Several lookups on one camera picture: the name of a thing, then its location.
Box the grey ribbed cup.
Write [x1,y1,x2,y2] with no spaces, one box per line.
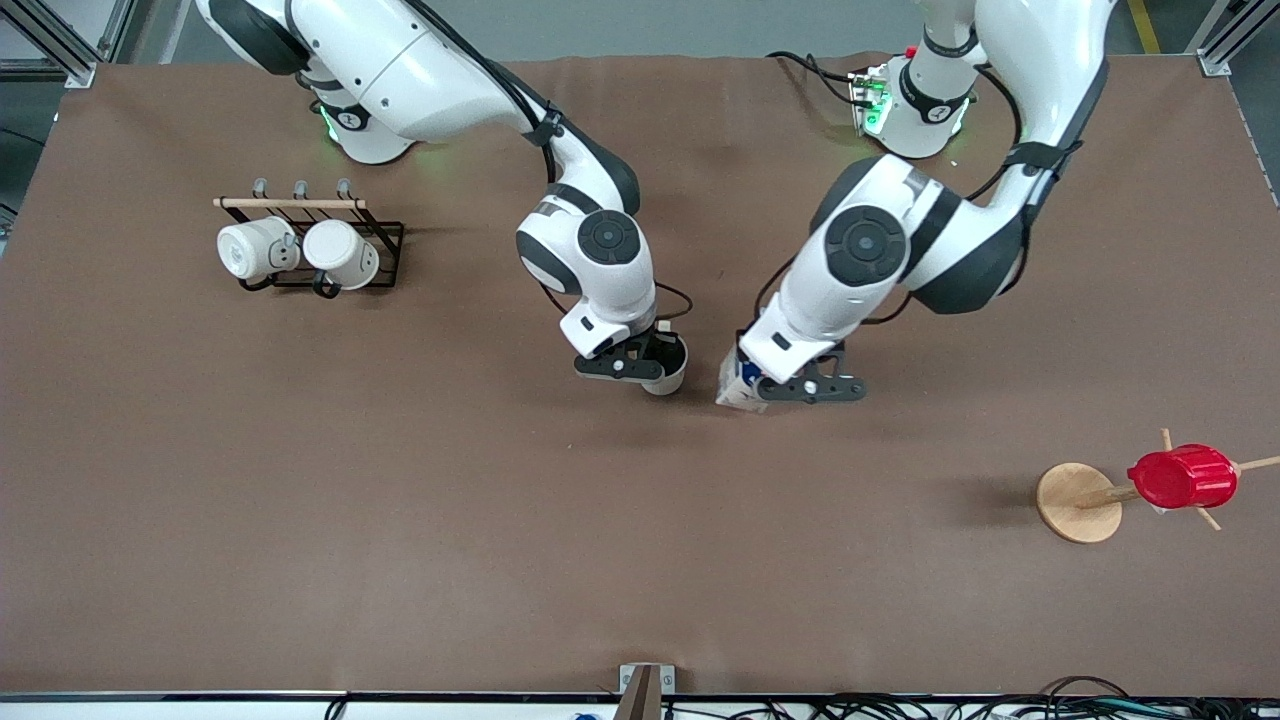
[640,335,689,396]

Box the blue white milk carton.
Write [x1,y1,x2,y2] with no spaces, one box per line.
[715,345,771,413]

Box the green-lit arm base control box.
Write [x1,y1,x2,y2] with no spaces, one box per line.
[848,65,893,137]

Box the red plastic cup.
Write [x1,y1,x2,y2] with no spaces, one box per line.
[1127,444,1239,510]

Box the brown table cover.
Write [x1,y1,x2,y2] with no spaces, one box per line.
[0,55,1280,698]

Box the white mug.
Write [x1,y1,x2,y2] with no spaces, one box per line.
[217,216,301,283]
[303,220,381,291]

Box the wooden mug tree stand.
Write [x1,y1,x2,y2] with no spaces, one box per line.
[1036,428,1280,545]

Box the black wire mug rack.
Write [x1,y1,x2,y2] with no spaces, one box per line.
[213,178,406,299]

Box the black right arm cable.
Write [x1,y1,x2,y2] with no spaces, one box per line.
[405,0,561,186]

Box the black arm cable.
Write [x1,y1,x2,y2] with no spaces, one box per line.
[965,60,1086,203]
[405,0,561,186]

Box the black base cable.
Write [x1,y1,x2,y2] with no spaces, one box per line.
[768,50,863,107]

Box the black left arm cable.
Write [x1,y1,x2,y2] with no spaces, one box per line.
[965,60,1086,203]

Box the metal bracket with wooden bar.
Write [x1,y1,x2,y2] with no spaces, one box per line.
[614,664,677,720]

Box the black floor cable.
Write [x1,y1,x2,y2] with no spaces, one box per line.
[660,675,1280,720]

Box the aluminium frame post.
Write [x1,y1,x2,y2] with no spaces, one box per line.
[1185,0,1280,78]
[0,0,136,89]

